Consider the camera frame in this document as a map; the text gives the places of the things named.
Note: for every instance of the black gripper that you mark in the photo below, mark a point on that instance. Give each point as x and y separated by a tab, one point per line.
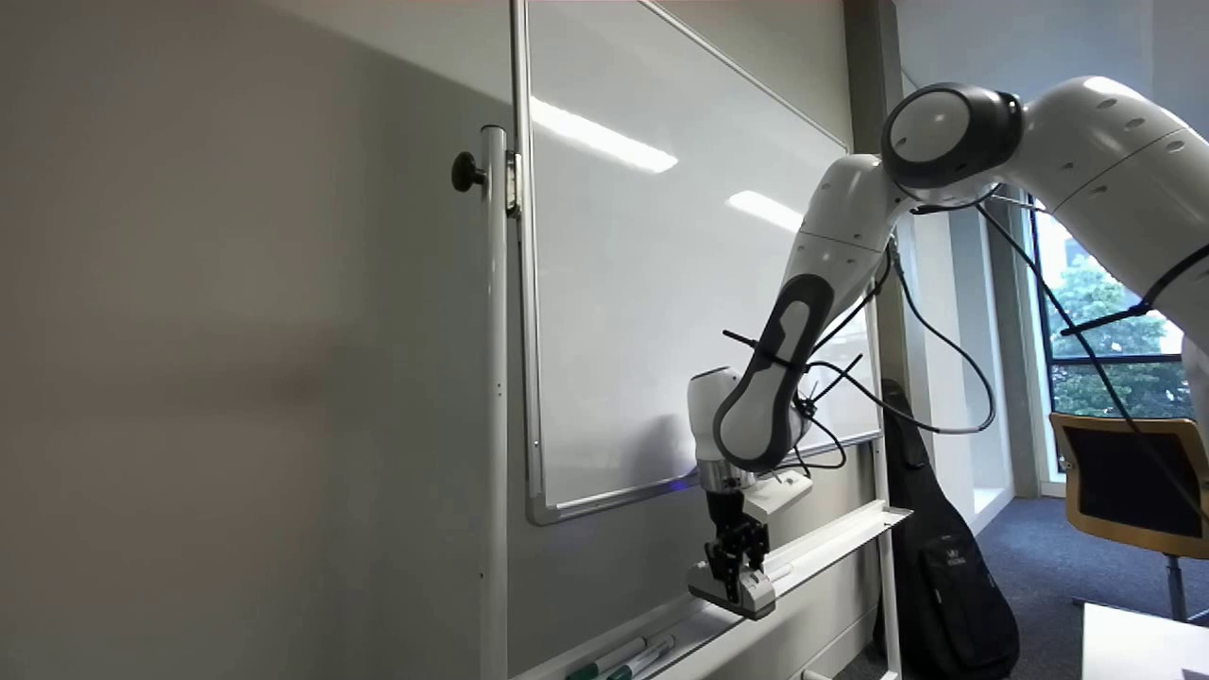
736	525

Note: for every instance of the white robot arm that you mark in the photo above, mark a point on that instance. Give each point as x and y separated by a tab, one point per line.
1118	171

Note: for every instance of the green capped marker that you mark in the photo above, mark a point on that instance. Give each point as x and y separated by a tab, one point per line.
607	658

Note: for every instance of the black bag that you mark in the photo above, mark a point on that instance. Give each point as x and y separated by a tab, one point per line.
952	617

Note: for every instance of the white whiteboard with tray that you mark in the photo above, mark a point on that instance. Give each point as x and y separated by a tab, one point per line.
671	148

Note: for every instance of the white table corner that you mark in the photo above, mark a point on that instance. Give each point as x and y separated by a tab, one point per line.
1140	649

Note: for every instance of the wooden framed chair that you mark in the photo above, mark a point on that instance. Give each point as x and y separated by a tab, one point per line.
1140	486

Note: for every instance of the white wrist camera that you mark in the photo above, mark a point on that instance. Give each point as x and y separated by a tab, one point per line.
772	493

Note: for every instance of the white whiteboard stand frame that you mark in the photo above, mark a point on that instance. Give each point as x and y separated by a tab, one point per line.
487	171

